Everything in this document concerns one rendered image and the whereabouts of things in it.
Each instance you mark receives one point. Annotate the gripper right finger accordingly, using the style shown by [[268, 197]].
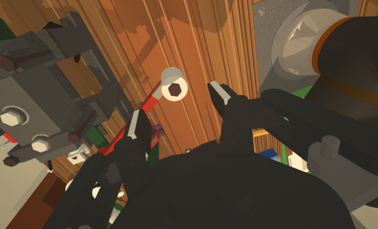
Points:
[[236, 111]]

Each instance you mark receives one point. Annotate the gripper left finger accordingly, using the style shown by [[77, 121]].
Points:
[[138, 130]]

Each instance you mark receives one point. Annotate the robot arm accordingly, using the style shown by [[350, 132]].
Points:
[[360, 47]]

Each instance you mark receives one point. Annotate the red lever with white knob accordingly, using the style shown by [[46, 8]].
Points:
[[171, 76]]

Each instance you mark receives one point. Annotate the grey valve body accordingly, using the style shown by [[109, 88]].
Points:
[[33, 92]]

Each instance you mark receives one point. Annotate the purple block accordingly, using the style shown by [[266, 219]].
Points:
[[158, 129]]

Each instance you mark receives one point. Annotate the wooden box with blue book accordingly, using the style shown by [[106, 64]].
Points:
[[265, 146]]

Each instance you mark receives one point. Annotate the brown hex head bolt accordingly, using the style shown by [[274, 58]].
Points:
[[74, 137], [6, 63], [11, 161]]

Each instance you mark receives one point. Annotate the white paper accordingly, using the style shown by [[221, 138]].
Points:
[[298, 162]]

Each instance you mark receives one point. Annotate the white hex bolt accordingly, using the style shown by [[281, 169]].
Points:
[[40, 146], [11, 118]]

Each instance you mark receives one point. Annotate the grey block with round stud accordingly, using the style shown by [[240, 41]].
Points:
[[330, 159]]

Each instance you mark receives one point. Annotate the red flat tab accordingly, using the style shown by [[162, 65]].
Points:
[[9, 138]]

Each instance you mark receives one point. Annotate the cream box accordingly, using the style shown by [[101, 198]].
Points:
[[11, 190]]

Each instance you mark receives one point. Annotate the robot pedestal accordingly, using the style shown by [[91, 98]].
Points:
[[290, 60]]

